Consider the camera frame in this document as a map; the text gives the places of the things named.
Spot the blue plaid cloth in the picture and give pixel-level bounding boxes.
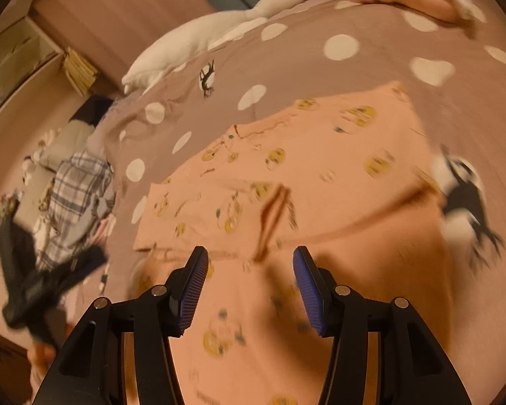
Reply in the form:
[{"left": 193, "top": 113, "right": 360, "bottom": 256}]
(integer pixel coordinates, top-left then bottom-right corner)
[{"left": 38, "top": 150, "right": 116, "bottom": 262}]

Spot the dark cloth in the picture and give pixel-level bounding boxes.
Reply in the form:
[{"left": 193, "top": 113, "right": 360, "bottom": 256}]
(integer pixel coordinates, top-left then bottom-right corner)
[{"left": 74, "top": 95, "right": 114, "bottom": 129}]

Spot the grey pillow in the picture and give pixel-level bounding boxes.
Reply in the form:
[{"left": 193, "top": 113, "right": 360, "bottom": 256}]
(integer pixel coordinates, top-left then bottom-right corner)
[{"left": 42, "top": 120, "right": 95, "bottom": 169}]

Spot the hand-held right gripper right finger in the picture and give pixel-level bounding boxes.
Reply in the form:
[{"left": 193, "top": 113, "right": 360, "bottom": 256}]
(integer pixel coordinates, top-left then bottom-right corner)
[{"left": 292, "top": 245, "right": 473, "bottom": 405}]

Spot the pink printed small garment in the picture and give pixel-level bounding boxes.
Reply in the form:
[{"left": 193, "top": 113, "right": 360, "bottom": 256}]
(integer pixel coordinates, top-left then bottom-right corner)
[{"left": 126, "top": 82, "right": 456, "bottom": 405}]

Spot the mauve polka-dot blanket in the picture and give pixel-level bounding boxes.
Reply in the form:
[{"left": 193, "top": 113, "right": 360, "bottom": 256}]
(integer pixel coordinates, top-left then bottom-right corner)
[{"left": 95, "top": 0, "right": 506, "bottom": 405}]

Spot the beige open shelf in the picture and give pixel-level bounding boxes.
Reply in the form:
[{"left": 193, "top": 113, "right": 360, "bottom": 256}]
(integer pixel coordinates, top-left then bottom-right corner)
[{"left": 0, "top": 12, "right": 64, "bottom": 123}]

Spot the straw tassel bundle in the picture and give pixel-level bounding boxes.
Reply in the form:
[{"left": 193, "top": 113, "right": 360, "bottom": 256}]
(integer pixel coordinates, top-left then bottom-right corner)
[{"left": 61, "top": 46, "right": 100, "bottom": 96}]

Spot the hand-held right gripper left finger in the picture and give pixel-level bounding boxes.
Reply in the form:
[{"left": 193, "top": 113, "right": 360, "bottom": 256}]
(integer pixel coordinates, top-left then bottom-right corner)
[{"left": 31, "top": 246, "right": 209, "bottom": 405}]

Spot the white goose plush toy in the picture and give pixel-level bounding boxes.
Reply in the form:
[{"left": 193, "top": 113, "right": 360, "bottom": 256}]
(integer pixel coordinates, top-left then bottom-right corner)
[{"left": 121, "top": 0, "right": 323, "bottom": 93}]

